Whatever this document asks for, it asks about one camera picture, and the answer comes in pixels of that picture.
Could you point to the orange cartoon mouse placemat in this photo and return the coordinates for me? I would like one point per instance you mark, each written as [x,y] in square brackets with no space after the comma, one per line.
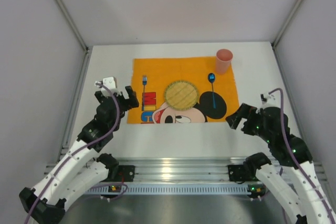
[161,72]

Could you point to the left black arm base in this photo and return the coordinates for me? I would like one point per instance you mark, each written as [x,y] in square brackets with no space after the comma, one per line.
[125,173]

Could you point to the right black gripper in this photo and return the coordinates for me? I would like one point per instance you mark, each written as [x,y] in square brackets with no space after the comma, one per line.
[248,120]

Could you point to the pink plastic cup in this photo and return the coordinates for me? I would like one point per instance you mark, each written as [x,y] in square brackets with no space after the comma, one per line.
[223,60]

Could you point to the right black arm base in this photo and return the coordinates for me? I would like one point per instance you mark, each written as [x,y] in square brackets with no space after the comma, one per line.
[239,174]

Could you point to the slotted grey cable duct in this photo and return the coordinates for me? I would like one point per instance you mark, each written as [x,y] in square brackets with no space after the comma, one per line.
[179,189]

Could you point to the aluminium front rail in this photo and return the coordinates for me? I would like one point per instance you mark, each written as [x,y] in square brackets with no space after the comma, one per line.
[181,170]

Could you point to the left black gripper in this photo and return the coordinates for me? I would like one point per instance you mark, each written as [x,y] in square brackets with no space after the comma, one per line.
[119,98]

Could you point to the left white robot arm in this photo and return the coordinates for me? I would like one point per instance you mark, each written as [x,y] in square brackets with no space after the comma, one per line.
[84,166]

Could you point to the blue metallic spoon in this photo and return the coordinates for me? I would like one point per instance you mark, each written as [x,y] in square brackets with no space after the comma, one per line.
[211,79]

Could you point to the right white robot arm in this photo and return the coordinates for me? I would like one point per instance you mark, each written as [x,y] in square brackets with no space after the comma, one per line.
[304,201]

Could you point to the blue metallic fork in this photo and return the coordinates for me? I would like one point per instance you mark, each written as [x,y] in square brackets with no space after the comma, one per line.
[144,83]

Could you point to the round woven bamboo plate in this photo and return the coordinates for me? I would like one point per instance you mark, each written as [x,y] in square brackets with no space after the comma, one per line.
[181,95]

